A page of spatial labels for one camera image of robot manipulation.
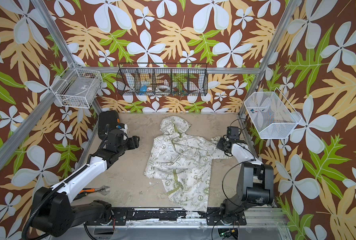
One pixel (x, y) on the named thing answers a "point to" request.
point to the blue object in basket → (143, 88)
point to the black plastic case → (107, 120)
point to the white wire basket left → (79, 87)
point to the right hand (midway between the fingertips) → (221, 144)
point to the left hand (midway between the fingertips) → (135, 136)
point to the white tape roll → (164, 88)
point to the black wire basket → (160, 79)
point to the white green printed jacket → (181, 165)
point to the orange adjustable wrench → (102, 189)
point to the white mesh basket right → (273, 115)
